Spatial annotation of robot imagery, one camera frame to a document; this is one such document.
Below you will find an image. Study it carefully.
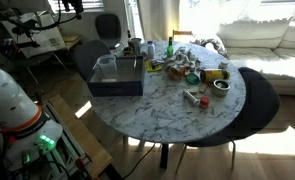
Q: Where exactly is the green plastic lid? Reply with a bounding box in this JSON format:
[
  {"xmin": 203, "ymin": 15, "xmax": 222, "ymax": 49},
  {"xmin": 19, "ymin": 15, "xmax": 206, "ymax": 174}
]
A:
[{"xmin": 186, "ymin": 73, "xmax": 200, "ymax": 85}]

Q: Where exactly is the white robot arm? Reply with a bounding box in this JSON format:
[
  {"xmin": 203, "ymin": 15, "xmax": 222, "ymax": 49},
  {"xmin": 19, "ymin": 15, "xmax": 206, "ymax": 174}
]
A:
[{"xmin": 0, "ymin": 68, "xmax": 63, "ymax": 171}]

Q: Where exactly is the white plastic tube bottle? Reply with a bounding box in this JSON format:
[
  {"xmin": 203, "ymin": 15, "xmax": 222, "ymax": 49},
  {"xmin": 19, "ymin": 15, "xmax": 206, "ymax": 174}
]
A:
[{"xmin": 183, "ymin": 90, "xmax": 199, "ymax": 106}]

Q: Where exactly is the green glass bottle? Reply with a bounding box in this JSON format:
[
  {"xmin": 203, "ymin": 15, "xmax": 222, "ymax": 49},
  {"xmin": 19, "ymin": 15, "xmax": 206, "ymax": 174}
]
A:
[{"xmin": 167, "ymin": 37, "xmax": 173, "ymax": 58}]

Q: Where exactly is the green open tin can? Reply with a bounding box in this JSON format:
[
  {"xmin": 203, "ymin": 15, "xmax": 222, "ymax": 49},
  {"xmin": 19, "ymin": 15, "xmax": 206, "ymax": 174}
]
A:
[{"xmin": 211, "ymin": 79, "xmax": 230, "ymax": 97}]

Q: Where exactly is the yellow packet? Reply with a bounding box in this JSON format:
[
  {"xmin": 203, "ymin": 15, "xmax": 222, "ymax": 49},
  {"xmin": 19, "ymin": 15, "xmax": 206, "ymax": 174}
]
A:
[{"xmin": 145, "ymin": 60, "xmax": 162, "ymax": 72}]

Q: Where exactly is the crumpled paper pile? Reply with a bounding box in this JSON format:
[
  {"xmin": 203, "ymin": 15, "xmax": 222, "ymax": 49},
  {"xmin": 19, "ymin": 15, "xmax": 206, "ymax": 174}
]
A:
[{"xmin": 164, "ymin": 47, "xmax": 201, "ymax": 80}]

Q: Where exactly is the clear plastic tub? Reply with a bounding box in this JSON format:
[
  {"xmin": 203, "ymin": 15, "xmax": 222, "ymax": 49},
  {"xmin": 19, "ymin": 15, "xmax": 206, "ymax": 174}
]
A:
[{"xmin": 97, "ymin": 54, "xmax": 117, "ymax": 72}]

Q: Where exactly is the grey metal cup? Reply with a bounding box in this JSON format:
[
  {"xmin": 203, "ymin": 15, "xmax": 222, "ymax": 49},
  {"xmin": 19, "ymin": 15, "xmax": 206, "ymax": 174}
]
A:
[{"xmin": 130, "ymin": 38, "xmax": 141, "ymax": 55}]

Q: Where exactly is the light wooden block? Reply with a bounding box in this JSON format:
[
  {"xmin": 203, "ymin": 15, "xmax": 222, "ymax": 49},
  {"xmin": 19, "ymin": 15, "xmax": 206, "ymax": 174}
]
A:
[{"xmin": 199, "ymin": 83, "xmax": 208, "ymax": 94}]

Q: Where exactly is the red capped jar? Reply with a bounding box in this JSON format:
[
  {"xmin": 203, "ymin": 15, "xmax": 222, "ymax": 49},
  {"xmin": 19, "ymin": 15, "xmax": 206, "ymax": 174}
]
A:
[{"xmin": 199, "ymin": 96, "xmax": 210, "ymax": 108}]

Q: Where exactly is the grey office chair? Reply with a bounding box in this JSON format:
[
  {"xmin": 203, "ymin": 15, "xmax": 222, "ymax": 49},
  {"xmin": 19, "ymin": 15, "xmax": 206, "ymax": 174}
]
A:
[{"xmin": 73, "ymin": 39, "xmax": 110, "ymax": 81}]

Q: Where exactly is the wooden bench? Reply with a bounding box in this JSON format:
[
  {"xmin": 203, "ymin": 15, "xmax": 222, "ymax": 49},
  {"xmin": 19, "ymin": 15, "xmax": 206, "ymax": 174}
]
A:
[{"xmin": 49, "ymin": 95, "xmax": 120, "ymax": 180}]

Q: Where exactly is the small white jar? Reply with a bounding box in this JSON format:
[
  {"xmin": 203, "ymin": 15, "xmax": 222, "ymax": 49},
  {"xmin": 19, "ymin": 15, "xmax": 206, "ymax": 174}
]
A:
[{"xmin": 218, "ymin": 61, "xmax": 229, "ymax": 70}]

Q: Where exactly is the dark grey chair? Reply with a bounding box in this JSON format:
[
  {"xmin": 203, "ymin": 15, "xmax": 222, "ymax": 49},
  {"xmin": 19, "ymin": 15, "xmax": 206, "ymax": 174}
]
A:
[{"xmin": 185, "ymin": 67, "xmax": 280, "ymax": 168}]

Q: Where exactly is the white sofa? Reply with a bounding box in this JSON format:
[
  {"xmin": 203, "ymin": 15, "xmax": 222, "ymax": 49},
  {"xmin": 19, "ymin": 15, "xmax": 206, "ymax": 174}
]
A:
[{"xmin": 217, "ymin": 16, "xmax": 295, "ymax": 96}]

